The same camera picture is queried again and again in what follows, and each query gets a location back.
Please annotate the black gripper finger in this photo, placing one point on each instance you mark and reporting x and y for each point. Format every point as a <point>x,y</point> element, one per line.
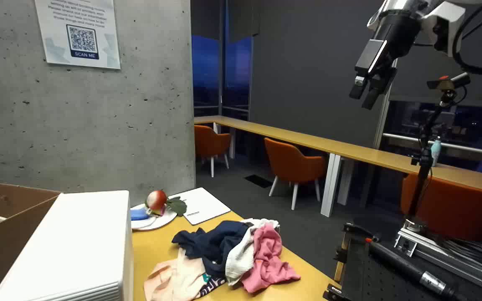
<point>359,87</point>
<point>375,92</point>

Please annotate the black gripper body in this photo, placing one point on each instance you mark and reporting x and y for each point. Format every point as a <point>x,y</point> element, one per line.
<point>389,33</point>

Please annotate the dark blue shirt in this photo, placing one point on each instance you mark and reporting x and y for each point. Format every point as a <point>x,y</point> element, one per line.
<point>215,244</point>

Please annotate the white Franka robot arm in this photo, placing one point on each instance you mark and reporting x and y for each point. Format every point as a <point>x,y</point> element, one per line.
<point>446,16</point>

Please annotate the long wooden counter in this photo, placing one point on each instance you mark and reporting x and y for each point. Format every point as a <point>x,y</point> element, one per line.
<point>330,145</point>

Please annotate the white counter leg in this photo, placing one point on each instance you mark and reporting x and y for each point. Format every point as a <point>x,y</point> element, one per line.
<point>330,184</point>

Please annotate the orange chair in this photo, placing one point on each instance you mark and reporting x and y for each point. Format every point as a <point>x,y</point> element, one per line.
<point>211,143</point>
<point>292,164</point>
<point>452,210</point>

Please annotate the white paper booklet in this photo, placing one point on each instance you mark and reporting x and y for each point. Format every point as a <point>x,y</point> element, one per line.
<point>203,204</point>

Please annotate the pink cloth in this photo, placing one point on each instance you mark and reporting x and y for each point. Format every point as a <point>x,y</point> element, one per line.
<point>267,259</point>

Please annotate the white cloth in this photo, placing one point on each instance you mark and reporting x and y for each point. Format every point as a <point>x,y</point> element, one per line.
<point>241,252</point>

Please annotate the green leaf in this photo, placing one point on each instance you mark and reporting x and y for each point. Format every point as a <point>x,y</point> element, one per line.
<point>178,205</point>

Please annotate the red apple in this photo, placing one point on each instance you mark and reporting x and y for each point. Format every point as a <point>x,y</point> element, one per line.
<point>156,200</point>

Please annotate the white plate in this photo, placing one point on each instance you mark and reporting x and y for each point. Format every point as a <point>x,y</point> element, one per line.
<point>149,220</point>

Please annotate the blue item on plate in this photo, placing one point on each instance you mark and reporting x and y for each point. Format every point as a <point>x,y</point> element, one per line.
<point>138,212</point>

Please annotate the peach cloth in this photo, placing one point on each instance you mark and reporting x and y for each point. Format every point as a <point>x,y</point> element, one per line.
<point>175,277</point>

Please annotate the white ribbed box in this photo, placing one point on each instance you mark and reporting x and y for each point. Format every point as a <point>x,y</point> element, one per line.
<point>76,250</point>

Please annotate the brown cardboard box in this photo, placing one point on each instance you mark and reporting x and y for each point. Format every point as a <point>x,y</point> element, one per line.
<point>0,239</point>

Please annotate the black camera on stand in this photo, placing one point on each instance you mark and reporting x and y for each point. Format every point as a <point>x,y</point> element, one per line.
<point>449,82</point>

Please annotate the black camera tripod stand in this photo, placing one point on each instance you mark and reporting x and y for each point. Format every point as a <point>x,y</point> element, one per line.
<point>424,167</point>

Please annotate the silver metal rail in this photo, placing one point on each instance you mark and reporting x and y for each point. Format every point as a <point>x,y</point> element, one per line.
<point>447,250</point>

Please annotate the QR code wall poster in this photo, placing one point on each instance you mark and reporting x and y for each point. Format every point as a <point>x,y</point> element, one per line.
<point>79,31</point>

